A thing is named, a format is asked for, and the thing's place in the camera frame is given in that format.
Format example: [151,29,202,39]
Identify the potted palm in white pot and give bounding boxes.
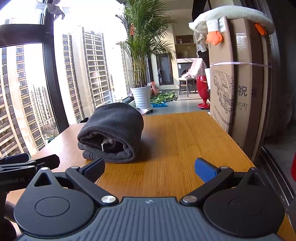
[117,1,176,109]

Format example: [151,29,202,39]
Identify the dark grey knit pants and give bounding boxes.
[77,102,144,164]

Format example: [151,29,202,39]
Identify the pink cloth on stool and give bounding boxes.
[182,58,207,79]

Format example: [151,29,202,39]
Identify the wooden stool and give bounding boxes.
[179,77,198,97]

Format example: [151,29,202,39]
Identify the large printed cardboard box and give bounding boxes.
[209,16,271,161]

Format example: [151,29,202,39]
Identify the red pedestal vase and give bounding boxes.
[196,75,210,109]

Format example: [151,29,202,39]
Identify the blue bag on floor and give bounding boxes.
[151,102,168,108]

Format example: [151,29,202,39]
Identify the green vegetables on floor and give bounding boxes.
[151,91,178,104]

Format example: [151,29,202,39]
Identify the orange plush foot at edge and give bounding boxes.
[255,23,267,36]

